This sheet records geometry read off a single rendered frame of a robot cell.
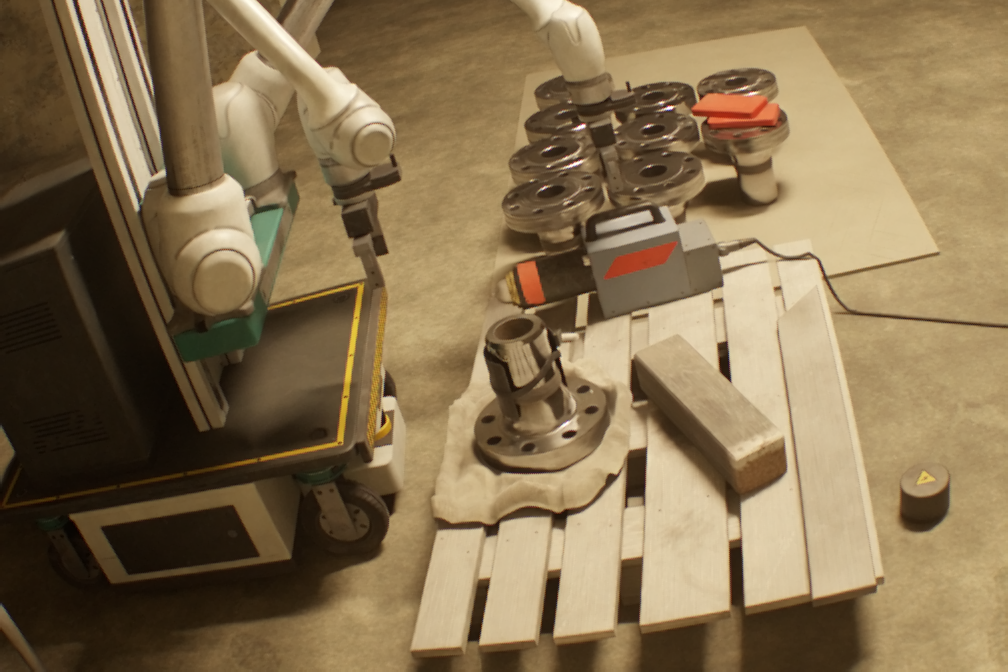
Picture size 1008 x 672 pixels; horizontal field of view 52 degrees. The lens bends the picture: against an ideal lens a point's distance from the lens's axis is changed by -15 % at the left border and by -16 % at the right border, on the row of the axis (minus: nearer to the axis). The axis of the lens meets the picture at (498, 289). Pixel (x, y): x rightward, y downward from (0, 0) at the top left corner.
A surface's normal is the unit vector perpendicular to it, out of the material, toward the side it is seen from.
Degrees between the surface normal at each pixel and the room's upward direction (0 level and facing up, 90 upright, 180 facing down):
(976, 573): 0
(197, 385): 90
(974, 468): 0
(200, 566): 90
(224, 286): 96
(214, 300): 94
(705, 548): 0
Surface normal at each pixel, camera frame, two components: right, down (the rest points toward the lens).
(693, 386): -0.25, -0.86
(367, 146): 0.51, 0.41
